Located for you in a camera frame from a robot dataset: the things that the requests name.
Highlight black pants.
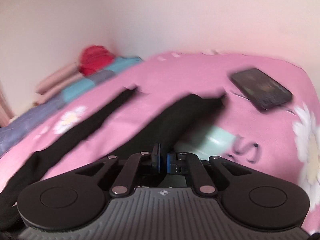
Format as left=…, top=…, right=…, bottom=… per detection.
left=1, top=88, right=223, bottom=232

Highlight pink daisy blanket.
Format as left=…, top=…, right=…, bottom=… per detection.
left=0, top=51, right=320, bottom=213

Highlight black smartphone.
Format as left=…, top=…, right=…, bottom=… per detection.
left=229, top=68, right=293, bottom=112

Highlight red crumpled cloth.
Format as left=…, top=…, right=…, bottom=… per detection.
left=79, top=45, right=116, bottom=76

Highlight blue plaid bedsheet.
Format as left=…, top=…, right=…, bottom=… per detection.
left=1, top=57, right=142, bottom=155

